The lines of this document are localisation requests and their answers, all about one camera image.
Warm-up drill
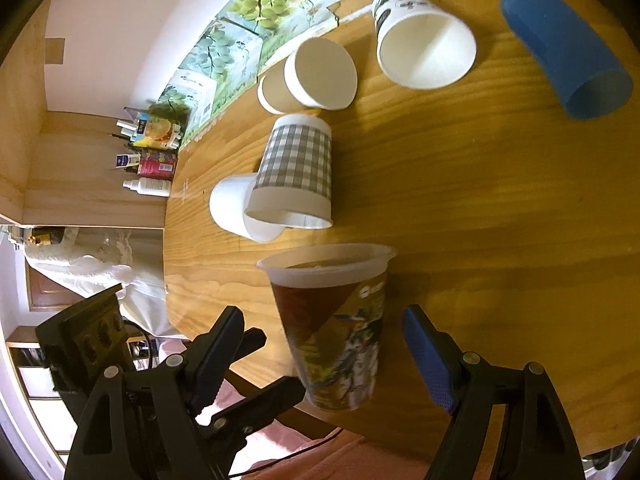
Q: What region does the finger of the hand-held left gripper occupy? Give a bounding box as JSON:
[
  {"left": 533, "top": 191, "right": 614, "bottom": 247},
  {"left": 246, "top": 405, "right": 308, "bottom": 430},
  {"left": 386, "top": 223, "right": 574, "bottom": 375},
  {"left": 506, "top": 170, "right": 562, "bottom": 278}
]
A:
[
  {"left": 231, "top": 326, "right": 267, "bottom": 365},
  {"left": 198, "top": 377, "right": 307, "bottom": 461}
]

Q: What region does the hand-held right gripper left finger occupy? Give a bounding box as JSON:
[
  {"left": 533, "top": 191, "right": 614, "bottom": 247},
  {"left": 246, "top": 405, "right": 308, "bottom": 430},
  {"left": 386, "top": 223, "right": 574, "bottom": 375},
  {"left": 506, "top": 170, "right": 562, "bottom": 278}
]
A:
[{"left": 65, "top": 305, "right": 247, "bottom": 480}]

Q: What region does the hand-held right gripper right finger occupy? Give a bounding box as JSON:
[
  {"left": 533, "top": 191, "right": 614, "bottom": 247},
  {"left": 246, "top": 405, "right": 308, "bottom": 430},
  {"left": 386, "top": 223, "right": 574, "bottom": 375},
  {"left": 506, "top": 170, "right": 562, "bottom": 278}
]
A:
[{"left": 402, "top": 304, "right": 586, "bottom": 480}]

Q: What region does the clear printed plastic cup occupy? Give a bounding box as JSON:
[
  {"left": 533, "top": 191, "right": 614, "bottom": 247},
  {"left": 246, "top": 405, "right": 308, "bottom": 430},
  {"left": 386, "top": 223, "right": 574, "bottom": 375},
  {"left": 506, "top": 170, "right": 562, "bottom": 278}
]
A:
[{"left": 256, "top": 243, "right": 398, "bottom": 412}]

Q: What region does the small plain white paper cup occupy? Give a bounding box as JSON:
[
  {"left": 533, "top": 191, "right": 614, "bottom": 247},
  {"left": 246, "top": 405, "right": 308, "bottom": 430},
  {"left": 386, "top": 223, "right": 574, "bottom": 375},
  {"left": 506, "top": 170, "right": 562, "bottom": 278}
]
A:
[
  {"left": 209, "top": 173, "right": 287, "bottom": 244},
  {"left": 257, "top": 67, "right": 302, "bottom": 115}
]

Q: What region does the grey checked paper cup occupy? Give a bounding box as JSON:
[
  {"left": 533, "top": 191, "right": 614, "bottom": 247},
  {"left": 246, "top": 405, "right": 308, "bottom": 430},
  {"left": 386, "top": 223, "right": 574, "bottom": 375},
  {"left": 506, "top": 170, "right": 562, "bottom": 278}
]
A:
[{"left": 244, "top": 114, "right": 335, "bottom": 231}]

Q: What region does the white paper cup black print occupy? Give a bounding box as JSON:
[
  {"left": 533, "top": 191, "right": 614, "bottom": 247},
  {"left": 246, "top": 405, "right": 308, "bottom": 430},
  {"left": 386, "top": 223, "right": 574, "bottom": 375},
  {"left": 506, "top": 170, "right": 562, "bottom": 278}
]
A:
[{"left": 372, "top": 0, "right": 477, "bottom": 91}]

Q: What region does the blue plastic cup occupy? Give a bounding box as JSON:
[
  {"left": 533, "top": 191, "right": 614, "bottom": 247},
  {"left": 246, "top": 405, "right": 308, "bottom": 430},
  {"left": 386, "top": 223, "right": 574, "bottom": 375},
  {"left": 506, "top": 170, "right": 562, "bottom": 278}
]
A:
[{"left": 501, "top": 0, "right": 634, "bottom": 121}]

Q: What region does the brown wooden cabinet door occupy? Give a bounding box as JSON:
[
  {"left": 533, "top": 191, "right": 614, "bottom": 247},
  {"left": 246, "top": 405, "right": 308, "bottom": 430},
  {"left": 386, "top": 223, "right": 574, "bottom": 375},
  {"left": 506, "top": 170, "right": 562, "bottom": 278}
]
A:
[{"left": 25, "top": 264, "right": 78, "bottom": 312}]

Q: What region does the white lace cloth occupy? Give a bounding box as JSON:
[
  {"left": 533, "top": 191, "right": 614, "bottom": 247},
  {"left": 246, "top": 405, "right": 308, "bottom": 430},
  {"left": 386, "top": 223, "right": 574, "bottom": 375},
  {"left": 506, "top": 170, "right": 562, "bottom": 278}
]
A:
[{"left": 22, "top": 225, "right": 178, "bottom": 338}]

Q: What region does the pink cloth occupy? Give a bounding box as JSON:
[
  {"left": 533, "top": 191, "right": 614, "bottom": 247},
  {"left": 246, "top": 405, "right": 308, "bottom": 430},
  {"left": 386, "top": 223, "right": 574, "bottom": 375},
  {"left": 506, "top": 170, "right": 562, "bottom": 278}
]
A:
[{"left": 150, "top": 337, "right": 453, "bottom": 480}]

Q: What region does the white plastic bottle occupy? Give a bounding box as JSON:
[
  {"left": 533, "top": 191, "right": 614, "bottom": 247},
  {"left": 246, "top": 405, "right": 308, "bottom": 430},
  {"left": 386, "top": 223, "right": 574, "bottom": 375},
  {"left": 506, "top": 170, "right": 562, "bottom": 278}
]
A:
[{"left": 122, "top": 177, "right": 173, "bottom": 199}]

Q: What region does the pink printed packet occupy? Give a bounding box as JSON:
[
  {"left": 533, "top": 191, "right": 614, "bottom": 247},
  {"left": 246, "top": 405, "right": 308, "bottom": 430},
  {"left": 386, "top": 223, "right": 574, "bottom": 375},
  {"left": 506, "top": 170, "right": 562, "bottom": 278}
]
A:
[{"left": 137, "top": 150, "right": 179, "bottom": 181}]

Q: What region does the yellow fruit print packet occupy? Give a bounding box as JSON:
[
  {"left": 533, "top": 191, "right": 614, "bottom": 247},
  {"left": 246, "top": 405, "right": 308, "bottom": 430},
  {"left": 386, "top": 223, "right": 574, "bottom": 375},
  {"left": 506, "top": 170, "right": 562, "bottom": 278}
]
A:
[{"left": 132, "top": 115, "right": 184, "bottom": 151}]

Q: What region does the grape print cardboard box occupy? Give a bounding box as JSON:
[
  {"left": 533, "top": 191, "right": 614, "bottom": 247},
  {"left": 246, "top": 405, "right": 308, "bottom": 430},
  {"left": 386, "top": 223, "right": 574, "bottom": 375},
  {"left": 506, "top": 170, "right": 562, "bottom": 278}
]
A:
[
  {"left": 220, "top": 0, "right": 341, "bottom": 68},
  {"left": 180, "top": 17, "right": 263, "bottom": 93},
  {"left": 159, "top": 67, "right": 219, "bottom": 128}
]

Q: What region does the black cable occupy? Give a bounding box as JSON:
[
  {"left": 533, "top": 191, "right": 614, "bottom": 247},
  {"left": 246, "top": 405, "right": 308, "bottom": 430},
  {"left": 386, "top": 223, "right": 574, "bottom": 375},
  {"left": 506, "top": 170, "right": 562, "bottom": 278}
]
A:
[{"left": 227, "top": 426, "right": 347, "bottom": 480}]

